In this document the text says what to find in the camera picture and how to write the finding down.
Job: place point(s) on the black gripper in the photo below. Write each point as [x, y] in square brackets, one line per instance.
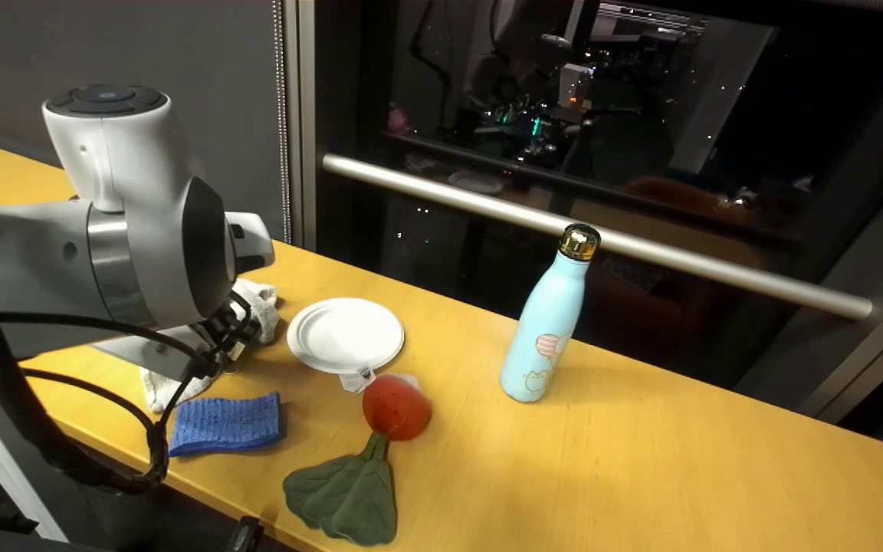
[227, 328]

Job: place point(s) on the white grey towel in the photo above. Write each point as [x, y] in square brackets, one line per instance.
[257, 309]

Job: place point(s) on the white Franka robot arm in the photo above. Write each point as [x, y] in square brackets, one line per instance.
[124, 248]

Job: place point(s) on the blue knitted dishcloth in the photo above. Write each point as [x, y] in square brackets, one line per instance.
[227, 425]

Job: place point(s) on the white round plate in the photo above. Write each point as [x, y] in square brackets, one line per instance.
[344, 335]

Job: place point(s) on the red plush vegetable green leaves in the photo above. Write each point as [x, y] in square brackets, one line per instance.
[395, 409]

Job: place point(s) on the silver metal handrail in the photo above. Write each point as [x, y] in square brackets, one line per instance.
[441, 195]

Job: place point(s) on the light blue water bottle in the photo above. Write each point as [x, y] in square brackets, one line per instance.
[544, 340]

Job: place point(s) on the grey window frame post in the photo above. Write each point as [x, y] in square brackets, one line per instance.
[295, 125]

